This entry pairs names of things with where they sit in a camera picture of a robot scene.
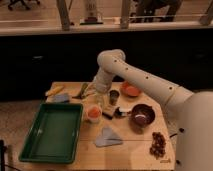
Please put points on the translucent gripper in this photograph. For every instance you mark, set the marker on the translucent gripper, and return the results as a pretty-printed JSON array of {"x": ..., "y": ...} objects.
[{"x": 99, "y": 98}]

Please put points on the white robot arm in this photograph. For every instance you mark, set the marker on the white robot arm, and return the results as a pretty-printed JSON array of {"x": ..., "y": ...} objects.
[{"x": 194, "y": 146}]

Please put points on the white paper cup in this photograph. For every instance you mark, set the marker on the white paper cup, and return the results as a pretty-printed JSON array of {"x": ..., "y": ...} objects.
[{"x": 93, "y": 120}]

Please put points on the orange apple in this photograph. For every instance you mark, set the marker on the orange apple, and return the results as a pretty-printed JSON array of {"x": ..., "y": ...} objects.
[{"x": 94, "y": 112}]

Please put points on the small metal cup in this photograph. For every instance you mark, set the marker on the small metal cup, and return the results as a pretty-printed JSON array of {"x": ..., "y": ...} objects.
[{"x": 114, "y": 95}]

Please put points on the wooden block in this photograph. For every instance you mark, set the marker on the wooden block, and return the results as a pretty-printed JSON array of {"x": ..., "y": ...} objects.
[{"x": 109, "y": 111}]

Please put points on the blue-grey sponge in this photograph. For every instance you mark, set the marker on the blue-grey sponge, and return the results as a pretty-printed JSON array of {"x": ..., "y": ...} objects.
[{"x": 61, "y": 98}]

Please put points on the grey folded cloth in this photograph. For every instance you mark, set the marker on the grey folded cloth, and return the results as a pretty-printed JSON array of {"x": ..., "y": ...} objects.
[{"x": 108, "y": 137}]

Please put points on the dark brown bowl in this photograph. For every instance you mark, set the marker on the dark brown bowl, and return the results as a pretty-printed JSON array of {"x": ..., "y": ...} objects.
[{"x": 142, "y": 115}]

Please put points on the green plastic tray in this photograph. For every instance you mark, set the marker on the green plastic tray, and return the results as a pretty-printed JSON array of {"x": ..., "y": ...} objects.
[{"x": 53, "y": 135}]

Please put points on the bunch of dark grapes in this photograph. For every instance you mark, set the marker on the bunch of dark grapes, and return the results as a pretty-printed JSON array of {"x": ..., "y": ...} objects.
[{"x": 157, "y": 148}]

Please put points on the black office chair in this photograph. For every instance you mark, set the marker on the black office chair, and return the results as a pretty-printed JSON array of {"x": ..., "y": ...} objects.
[{"x": 12, "y": 2}]

